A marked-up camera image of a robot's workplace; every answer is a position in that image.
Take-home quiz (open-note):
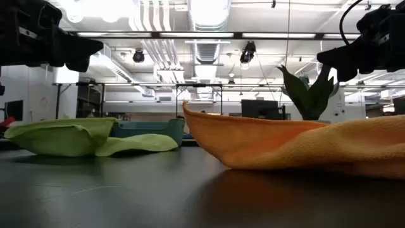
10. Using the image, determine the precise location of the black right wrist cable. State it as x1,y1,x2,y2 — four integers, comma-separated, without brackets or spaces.
339,0,365,45

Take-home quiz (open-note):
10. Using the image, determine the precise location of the silver ventilation duct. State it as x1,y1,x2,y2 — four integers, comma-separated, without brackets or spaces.
188,0,232,64

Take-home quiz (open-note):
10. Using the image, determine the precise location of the green snake plant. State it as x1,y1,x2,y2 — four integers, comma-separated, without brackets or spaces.
277,65,341,121

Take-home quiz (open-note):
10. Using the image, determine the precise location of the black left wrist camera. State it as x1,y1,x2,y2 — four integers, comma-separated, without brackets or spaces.
17,0,63,29

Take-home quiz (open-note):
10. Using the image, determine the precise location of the dark storage shelf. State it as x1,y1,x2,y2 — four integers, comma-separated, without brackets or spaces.
76,84,104,118

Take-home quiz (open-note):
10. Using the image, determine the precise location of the black table frame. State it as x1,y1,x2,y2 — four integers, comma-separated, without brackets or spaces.
55,82,105,120

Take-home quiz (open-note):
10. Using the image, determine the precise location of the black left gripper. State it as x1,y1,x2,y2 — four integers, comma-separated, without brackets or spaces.
0,18,104,73

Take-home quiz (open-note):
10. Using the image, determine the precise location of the red object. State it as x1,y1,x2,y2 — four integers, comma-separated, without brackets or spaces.
0,116,16,129

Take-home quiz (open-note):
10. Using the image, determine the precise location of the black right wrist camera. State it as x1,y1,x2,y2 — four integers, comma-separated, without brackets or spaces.
356,3,394,34

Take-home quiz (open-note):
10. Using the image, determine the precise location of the dark orange microfiber towel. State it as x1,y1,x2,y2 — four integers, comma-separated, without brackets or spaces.
182,101,405,180

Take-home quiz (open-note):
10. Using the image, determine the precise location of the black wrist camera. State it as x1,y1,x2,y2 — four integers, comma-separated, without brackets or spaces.
17,0,63,29
356,3,394,34

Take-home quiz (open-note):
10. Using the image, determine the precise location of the green microfiber towel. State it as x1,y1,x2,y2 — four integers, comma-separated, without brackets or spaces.
3,117,179,158

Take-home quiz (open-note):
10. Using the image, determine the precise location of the black ceiling camera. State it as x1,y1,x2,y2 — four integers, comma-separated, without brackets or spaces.
239,41,257,64
132,49,146,63

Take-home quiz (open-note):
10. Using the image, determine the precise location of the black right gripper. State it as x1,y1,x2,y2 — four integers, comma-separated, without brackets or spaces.
316,6,405,82

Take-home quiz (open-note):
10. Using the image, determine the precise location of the teal plastic bin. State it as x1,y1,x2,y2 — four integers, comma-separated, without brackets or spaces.
110,118,186,146

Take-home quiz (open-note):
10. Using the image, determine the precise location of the black computer monitor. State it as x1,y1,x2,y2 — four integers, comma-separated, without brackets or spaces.
393,96,405,115
240,99,287,120
3,99,24,122

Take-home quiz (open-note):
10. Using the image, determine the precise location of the white machine housing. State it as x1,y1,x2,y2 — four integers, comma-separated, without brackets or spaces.
328,87,347,123

